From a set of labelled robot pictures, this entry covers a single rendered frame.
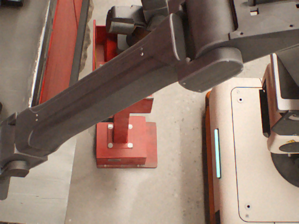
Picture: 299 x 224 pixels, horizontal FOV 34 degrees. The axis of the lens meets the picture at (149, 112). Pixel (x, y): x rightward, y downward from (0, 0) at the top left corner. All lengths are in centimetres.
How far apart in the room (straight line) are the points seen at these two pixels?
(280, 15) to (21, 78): 82
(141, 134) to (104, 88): 135
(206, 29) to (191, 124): 161
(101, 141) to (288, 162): 71
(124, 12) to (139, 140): 84
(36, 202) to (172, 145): 115
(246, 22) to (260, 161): 134
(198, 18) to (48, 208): 58
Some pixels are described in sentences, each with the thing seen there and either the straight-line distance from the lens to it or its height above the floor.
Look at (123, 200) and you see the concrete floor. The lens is 199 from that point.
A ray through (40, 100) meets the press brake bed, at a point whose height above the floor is 76.
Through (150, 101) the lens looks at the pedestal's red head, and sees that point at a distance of 130.
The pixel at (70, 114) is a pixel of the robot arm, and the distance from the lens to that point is 64.
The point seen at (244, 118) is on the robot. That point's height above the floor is 28.
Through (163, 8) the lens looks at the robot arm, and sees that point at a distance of 114.
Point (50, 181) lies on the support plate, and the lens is 99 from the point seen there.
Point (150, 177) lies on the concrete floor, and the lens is 202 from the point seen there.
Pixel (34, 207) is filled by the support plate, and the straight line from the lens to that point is 99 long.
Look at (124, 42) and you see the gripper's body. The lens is 129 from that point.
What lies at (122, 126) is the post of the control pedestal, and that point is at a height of 32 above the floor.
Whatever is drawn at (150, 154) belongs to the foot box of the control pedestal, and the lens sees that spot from 203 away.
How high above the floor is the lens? 197
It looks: 70 degrees down
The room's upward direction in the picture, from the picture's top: 11 degrees clockwise
